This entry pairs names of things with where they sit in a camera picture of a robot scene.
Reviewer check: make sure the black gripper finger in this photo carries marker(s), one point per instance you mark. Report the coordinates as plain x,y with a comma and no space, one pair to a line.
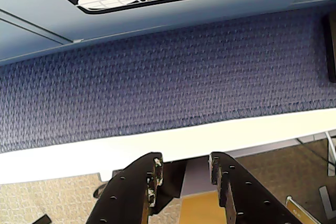
126,195
246,197

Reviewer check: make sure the yellow wooden board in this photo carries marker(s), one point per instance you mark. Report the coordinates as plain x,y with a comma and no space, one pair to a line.
199,211

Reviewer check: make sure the grey table leg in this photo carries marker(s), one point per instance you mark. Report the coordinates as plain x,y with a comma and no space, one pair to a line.
199,179

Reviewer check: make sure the brass label plate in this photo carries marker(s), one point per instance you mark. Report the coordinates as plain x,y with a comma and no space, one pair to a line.
296,211

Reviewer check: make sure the black flat strip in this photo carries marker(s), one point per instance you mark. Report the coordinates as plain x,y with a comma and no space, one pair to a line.
42,220

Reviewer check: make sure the blue woven mat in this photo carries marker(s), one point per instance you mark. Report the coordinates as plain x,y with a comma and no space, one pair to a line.
157,82

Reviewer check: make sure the black rectangular object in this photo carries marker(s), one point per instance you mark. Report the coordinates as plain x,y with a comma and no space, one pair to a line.
331,51

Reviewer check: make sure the blue dishwasher door with print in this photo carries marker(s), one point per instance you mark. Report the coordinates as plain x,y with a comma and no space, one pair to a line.
183,16

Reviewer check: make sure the grey metal bracket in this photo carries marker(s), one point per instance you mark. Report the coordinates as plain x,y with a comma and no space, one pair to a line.
324,197

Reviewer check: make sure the white metal table frame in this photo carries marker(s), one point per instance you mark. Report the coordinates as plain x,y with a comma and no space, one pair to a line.
331,145

